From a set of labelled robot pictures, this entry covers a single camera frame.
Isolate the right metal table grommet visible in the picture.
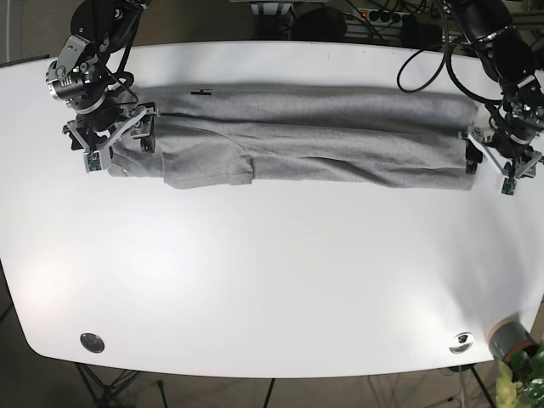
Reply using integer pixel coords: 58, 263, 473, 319
449, 332, 474, 354

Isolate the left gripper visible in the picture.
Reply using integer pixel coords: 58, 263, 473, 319
463, 98, 544, 198

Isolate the light grey T-shirt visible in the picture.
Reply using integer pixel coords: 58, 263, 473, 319
109, 84, 477, 190

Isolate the metal table grommet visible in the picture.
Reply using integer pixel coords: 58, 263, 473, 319
449, 332, 474, 354
80, 332, 105, 354

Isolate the left metal table grommet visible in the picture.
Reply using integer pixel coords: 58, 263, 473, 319
80, 332, 105, 354

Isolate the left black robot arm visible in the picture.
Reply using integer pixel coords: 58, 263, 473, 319
433, 1, 543, 196

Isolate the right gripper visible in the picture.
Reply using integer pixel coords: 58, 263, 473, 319
63, 94, 161, 173

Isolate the green plant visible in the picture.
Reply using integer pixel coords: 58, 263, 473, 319
496, 343, 543, 408

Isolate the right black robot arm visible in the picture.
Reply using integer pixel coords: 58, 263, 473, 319
45, 1, 160, 173

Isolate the grey plant pot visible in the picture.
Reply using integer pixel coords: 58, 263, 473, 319
486, 315, 539, 362

